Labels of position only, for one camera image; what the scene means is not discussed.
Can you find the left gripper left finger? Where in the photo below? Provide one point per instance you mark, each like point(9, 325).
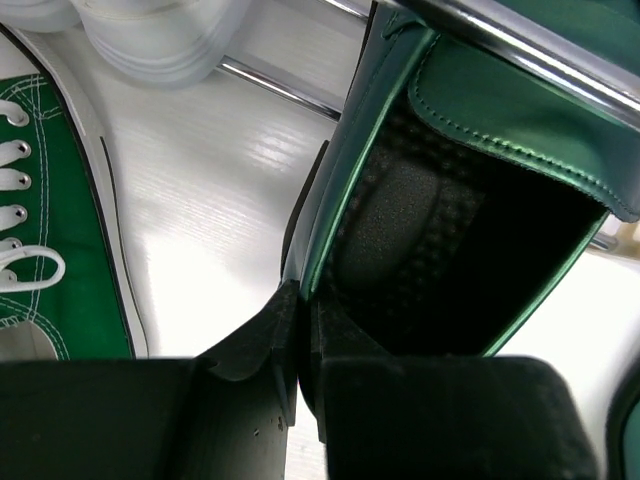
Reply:
point(224, 414)

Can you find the cream shoe rack chrome bars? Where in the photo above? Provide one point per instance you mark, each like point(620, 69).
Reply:
point(500, 60)

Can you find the right white sneaker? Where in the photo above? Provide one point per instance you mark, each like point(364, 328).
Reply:
point(170, 44)

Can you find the right green canvas sneaker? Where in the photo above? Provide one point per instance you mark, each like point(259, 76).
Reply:
point(65, 288)

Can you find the white sneaker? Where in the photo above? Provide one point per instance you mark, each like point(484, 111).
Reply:
point(170, 44)
point(42, 16)

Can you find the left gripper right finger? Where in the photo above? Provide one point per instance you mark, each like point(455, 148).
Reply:
point(386, 417)

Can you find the left white sneaker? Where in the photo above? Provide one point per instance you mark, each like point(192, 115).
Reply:
point(42, 16)

